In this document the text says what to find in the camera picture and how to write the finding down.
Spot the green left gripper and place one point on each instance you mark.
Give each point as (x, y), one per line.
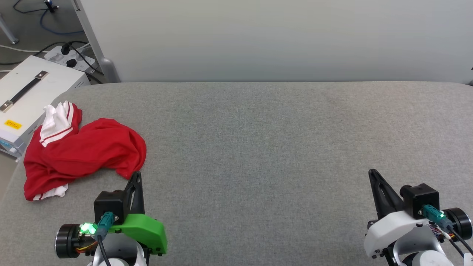
(147, 231)

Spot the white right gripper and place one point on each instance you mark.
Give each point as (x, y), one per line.
(388, 231)

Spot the red and white T-shirt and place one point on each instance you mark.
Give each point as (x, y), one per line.
(92, 147)

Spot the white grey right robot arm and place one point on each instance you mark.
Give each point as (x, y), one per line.
(421, 247)

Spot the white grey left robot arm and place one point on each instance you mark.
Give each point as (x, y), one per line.
(118, 251)

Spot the yellow warning label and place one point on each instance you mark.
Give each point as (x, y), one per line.
(13, 124)

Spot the white equipment case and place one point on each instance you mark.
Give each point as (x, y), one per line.
(55, 79)

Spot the black power plug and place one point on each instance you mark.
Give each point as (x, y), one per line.
(66, 48)
(71, 63)

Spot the white power strip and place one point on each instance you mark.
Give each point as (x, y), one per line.
(59, 55)

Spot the grey metal furniture leg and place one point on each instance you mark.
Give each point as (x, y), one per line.
(8, 31)

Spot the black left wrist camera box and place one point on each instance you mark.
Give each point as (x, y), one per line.
(109, 203)

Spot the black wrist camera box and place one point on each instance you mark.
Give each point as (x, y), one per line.
(421, 195)
(109, 203)

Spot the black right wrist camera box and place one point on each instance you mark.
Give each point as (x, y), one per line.
(421, 195)

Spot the grey metal partition post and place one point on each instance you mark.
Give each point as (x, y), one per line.
(92, 37)

